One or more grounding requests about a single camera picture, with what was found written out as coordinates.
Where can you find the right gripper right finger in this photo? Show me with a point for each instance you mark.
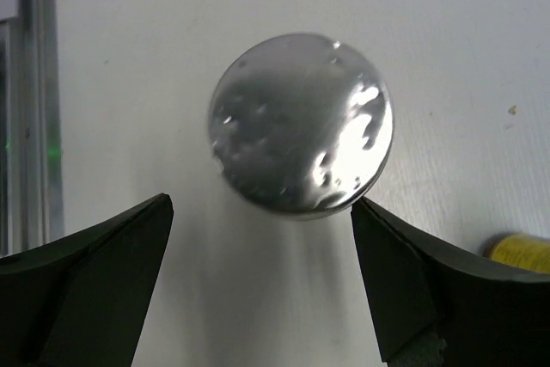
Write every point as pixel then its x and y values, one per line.
pixel 434 304

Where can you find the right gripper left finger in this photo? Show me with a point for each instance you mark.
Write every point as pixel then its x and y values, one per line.
pixel 82 300

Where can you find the small yellow label bottle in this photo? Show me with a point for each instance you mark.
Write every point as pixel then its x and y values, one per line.
pixel 519 250

